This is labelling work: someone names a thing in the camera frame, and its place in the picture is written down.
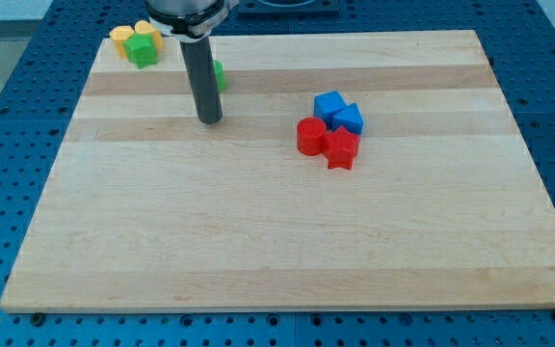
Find yellow heart block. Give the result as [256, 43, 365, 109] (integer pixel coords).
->
[134, 20, 164, 50]

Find red star block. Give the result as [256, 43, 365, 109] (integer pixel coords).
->
[323, 126, 360, 170]

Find green cylinder block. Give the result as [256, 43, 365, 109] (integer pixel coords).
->
[213, 60, 227, 93]

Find blue cube block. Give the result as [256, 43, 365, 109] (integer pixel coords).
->
[313, 91, 347, 129]

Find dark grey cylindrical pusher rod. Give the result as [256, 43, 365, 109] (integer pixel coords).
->
[180, 37, 223, 125]

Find yellow hexagon block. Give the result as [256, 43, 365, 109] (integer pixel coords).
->
[109, 25, 135, 59]

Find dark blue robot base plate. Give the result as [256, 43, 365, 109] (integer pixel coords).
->
[237, 0, 340, 18]

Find red cylinder block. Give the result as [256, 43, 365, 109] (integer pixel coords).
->
[296, 117, 327, 156]

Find wooden board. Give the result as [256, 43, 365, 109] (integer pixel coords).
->
[0, 30, 555, 313]

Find green star block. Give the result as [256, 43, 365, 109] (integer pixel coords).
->
[123, 34, 157, 68]

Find blue triangle block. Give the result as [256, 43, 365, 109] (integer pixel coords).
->
[331, 103, 364, 135]

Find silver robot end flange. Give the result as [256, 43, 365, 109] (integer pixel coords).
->
[145, 0, 239, 42]

